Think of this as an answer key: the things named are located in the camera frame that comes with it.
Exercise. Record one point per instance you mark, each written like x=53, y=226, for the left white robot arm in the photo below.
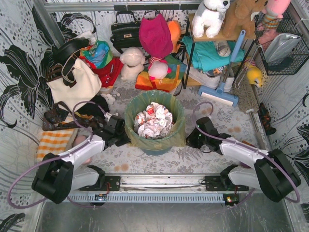
x=61, y=174

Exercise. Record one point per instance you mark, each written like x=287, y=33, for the pink plush toy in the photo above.
x=273, y=15

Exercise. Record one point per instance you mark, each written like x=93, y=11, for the yellow trash bag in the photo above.
x=176, y=137

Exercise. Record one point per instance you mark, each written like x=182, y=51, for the brown teddy bear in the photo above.
x=239, y=15

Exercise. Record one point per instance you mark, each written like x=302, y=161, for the crumpled paper trash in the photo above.
x=155, y=122

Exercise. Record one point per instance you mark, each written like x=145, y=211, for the white dog plush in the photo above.
x=209, y=18

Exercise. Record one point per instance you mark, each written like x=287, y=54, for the orange plush toy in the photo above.
x=175, y=32

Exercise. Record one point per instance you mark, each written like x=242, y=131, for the cream tote bag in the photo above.
x=87, y=85

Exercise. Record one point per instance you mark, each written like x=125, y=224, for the orange checkered towel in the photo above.
x=55, y=142

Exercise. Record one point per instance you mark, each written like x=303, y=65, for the black hat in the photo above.
x=60, y=55

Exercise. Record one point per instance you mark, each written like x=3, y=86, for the blue lint roller mop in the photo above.
x=218, y=94

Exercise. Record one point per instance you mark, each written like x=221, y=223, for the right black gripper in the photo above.
x=193, y=140

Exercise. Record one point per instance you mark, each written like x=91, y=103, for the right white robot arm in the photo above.
x=269, y=171

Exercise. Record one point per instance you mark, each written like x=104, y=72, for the black wire basket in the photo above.
x=292, y=63

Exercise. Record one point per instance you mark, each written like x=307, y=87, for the grey chenille duster mop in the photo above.
x=247, y=101

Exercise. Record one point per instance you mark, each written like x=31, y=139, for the red cloth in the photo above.
x=109, y=73

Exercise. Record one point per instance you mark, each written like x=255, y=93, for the teal folded cloth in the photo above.
x=205, y=56

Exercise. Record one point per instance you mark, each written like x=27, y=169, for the rainbow striped cloth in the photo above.
x=169, y=83

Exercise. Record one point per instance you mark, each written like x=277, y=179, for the white sheep plush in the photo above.
x=133, y=64

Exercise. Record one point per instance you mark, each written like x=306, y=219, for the teal trash bin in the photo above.
x=156, y=152

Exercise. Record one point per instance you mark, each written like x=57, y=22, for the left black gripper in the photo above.
x=121, y=139

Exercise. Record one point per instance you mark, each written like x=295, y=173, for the black handbag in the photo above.
x=125, y=35

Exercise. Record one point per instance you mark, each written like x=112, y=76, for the metal base rail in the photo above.
x=160, y=188

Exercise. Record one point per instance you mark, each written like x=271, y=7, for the yellow duck plush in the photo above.
x=253, y=73

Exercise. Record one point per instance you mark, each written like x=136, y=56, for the pink white doll plush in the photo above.
x=158, y=68

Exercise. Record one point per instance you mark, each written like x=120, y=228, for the floral table mat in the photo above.
x=183, y=160

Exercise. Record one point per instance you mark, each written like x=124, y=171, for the magenta cloth bag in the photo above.
x=155, y=37

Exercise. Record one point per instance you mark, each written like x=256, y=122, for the silver pouch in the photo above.
x=281, y=46

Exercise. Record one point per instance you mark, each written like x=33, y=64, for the colourful scarf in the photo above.
x=97, y=56

